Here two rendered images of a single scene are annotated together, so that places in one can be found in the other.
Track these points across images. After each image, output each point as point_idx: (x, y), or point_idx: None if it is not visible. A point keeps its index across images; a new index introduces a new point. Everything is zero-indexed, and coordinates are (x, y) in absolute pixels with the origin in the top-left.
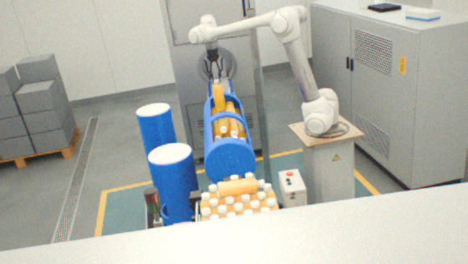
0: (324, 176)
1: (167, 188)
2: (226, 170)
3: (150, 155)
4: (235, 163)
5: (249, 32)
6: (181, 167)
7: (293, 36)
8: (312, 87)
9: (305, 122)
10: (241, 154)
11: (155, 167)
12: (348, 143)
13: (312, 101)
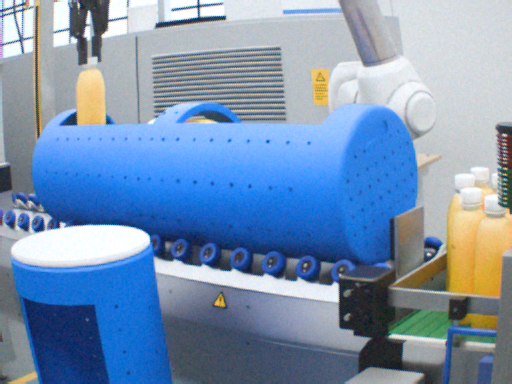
0: None
1: (125, 355)
2: (377, 204)
3: (28, 256)
4: (390, 177)
5: (41, 19)
6: (152, 272)
7: None
8: (387, 28)
9: (400, 105)
10: (399, 149)
11: (79, 280)
12: (420, 181)
13: (395, 59)
